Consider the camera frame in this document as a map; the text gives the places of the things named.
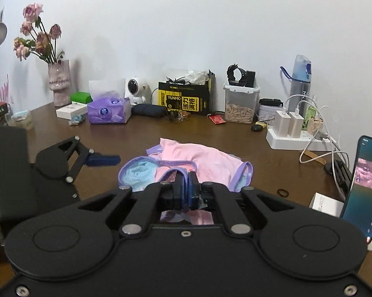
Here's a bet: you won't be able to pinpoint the small green bottle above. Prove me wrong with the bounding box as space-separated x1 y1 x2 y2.
303 105 316 130

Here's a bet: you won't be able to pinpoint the black pouch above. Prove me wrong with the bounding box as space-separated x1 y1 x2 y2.
131 103 168 119

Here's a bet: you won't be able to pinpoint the green box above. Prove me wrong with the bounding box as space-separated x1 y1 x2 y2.
71 91 94 104

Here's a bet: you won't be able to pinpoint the flat black device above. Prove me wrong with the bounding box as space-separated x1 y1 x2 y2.
323 159 353 192

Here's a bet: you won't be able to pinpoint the white round security camera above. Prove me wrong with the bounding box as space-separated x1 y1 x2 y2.
126 76 148 106

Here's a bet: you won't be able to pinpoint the white charger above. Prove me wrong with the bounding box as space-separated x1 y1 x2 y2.
288 111 304 138
273 110 290 137

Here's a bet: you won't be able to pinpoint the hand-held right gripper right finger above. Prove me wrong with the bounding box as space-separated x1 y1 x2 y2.
189 172 301 238

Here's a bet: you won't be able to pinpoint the blue grey water bottle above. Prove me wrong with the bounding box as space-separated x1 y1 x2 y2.
280 55 313 130

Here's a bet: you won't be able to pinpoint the crumpled white plastic bag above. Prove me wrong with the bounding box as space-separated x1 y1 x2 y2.
183 70 209 85

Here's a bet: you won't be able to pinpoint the dried pink roses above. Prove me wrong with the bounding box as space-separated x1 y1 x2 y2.
13 3 66 65

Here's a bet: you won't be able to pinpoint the black yellow cardboard box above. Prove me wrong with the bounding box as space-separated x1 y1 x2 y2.
158 70 216 116

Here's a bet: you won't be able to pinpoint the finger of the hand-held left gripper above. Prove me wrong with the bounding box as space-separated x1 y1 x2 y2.
51 135 122 184

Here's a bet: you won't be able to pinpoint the flat white box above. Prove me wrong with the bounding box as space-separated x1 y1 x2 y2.
56 102 89 120

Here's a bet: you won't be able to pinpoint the white round tin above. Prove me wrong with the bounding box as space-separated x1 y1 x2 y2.
258 98 284 123

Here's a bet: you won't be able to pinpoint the pink feather decoration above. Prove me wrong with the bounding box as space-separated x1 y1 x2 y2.
0 74 10 106

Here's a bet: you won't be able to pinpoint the pink blue mesh vest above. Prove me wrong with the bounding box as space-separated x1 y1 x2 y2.
118 138 254 226

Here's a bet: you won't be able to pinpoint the small white carton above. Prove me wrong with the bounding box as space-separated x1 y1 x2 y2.
309 192 344 218

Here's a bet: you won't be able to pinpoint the smartphone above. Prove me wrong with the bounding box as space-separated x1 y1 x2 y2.
341 135 372 242

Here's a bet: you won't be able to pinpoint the white charging cable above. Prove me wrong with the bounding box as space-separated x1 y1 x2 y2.
283 94 350 192

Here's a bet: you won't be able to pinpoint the brown strap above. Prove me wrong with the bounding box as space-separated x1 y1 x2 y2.
303 150 327 166

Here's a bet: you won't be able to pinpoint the black wristwatch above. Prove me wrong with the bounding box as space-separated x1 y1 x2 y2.
226 63 247 87

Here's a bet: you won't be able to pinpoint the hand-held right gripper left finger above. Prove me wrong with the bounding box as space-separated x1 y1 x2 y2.
76 172 189 238

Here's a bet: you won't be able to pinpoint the white power strip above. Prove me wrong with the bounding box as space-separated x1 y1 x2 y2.
266 127 336 152

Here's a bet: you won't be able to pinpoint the pink ceramic vase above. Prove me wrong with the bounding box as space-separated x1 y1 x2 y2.
48 59 72 107

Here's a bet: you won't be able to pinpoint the clear plastic storage container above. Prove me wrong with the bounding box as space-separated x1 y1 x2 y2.
223 82 261 125

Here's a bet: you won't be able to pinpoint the tangled black earphones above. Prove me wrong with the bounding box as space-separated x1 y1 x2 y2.
166 111 191 124

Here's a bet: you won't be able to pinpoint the purple tissue pack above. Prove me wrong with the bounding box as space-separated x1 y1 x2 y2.
87 79 132 125

